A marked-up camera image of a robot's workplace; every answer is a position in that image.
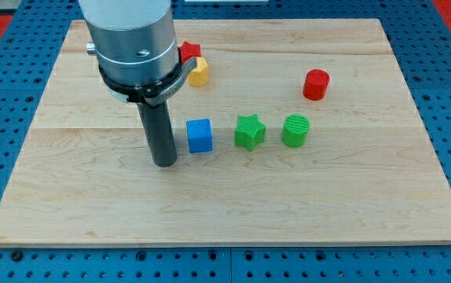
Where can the black clamp ring mount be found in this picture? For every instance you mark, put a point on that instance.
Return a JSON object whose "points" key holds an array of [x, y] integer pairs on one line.
{"points": [[155, 93]]}

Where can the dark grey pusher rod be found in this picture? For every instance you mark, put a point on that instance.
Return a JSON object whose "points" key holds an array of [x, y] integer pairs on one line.
{"points": [[158, 132]]}

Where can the blue cube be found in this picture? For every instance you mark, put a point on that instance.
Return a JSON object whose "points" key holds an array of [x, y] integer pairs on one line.
{"points": [[200, 137]]}

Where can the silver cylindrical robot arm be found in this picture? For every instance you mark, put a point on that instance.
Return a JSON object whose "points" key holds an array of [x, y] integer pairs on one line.
{"points": [[138, 58]]}

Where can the yellow hexagon block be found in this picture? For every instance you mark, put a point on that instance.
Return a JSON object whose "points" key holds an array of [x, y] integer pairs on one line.
{"points": [[199, 76]]}

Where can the red star block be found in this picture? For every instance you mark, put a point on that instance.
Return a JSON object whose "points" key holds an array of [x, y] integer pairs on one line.
{"points": [[188, 50]]}

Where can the green star block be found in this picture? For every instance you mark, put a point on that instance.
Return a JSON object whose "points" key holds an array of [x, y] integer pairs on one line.
{"points": [[249, 132]]}

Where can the green cylinder block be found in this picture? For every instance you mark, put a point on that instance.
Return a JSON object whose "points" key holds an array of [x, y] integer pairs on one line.
{"points": [[295, 130]]}

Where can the light wooden board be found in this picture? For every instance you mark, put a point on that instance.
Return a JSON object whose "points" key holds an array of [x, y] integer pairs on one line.
{"points": [[367, 175]]}

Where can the red cylinder block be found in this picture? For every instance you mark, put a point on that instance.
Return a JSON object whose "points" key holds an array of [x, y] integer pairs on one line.
{"points": [[316, 84]]}

